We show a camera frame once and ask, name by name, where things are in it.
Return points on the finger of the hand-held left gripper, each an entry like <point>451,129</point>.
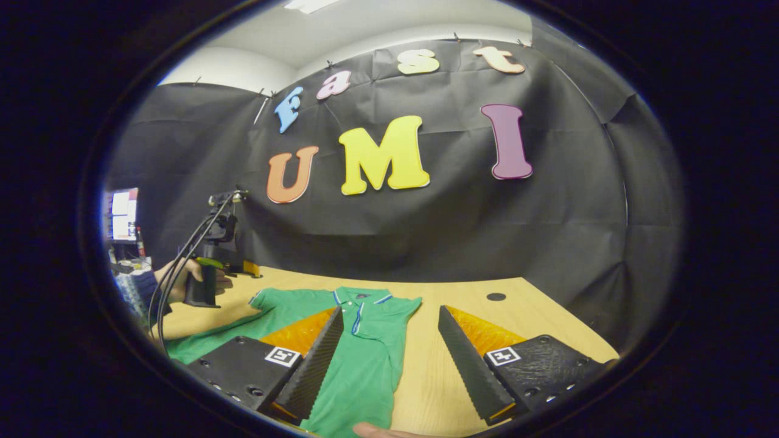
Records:
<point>251,269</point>

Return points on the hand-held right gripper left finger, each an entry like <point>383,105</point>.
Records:
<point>316,365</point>

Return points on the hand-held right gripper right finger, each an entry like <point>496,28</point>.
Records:
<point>465,368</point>

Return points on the green T-shirt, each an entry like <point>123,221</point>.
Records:
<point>365,371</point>

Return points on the computer monitor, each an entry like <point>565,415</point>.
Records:
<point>123,214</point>

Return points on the black backdrop cloth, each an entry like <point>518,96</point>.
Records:
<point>426,243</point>

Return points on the ceiling light panel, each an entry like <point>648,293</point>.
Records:
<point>310,5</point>

